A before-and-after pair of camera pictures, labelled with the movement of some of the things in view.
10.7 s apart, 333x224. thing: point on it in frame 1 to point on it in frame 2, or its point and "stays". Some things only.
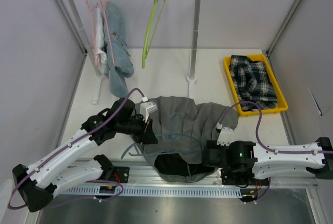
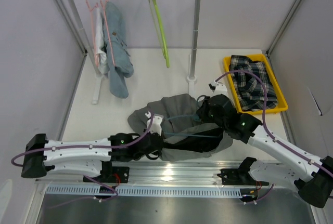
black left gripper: [148, 128] to [157, 153]
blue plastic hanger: [175, 119] to [191, 115]
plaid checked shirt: [253, 82] stays
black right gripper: [212, 144] to [202, 112]
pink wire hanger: [92, 33] stays
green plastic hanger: [156, 14] to [154, 2]
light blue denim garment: [120, 63] stays
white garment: [101, 57] stays
